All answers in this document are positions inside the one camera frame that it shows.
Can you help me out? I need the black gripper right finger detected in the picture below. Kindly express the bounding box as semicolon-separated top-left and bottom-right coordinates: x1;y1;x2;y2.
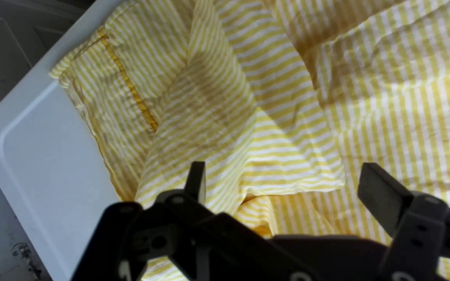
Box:
358;161;450;252

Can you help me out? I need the white washing machine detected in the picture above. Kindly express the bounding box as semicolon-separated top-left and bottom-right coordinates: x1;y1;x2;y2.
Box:
0;0;133;281

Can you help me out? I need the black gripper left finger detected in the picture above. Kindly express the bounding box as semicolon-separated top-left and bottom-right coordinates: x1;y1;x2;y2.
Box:
154;161;222;225

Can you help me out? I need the yellow striped towel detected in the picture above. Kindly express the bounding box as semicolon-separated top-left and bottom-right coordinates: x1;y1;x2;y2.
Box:
49;0;450;281

